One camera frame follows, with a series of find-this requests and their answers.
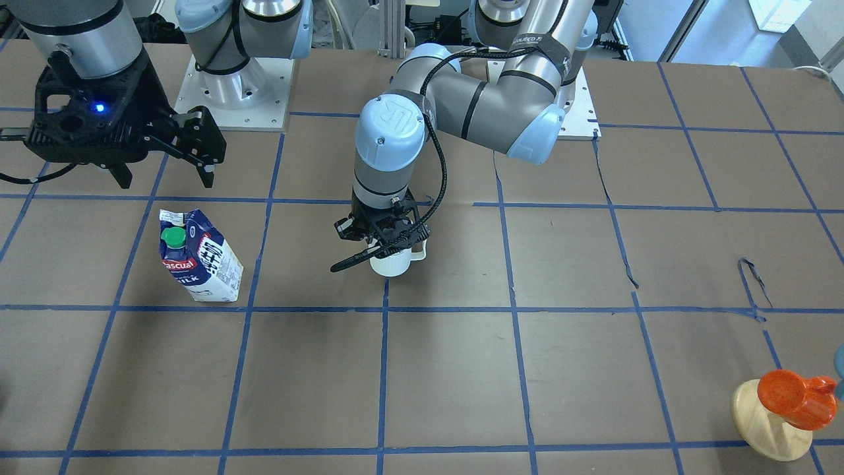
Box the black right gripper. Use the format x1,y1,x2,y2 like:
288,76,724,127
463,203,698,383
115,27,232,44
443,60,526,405
107,106,227,189

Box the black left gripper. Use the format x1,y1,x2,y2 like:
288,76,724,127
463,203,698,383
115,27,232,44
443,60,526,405
334,190,430,255

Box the white HOME mug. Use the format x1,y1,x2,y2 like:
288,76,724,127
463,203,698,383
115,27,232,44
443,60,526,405
369,240,427,278

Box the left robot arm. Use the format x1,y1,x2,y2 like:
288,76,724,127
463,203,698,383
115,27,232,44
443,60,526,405
332,1,593,271

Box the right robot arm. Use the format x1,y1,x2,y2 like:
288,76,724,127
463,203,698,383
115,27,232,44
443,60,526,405
2,1,313,189

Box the blue white milk carton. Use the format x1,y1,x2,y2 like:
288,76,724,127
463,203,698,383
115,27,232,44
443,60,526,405
159,208,243,301

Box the wooden mug tree stand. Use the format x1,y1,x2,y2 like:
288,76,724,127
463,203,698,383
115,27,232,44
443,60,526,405
731,379,814,462

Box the orange mug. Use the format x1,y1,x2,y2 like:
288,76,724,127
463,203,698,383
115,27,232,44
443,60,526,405
757,369,838,431

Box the blue mug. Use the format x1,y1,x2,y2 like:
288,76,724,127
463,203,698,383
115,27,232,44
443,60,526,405
833,345,844,402

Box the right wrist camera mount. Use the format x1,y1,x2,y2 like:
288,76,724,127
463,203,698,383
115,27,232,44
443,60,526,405
2,49,175,168

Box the aluminium frame post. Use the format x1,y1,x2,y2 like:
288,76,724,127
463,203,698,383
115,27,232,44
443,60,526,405
378,0,406,59

